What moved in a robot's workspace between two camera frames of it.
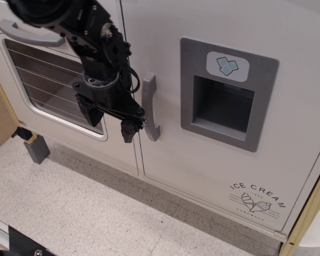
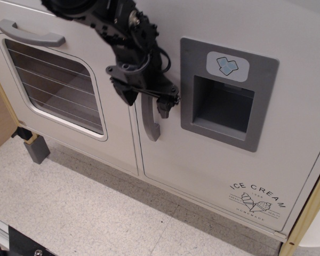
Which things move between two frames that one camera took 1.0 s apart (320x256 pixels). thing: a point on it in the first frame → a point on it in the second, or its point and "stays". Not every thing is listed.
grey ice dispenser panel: (225, 93) stays
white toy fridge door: (236, 97) stays
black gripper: (109, 89) → (143, 71)
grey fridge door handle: (152, 129) stays
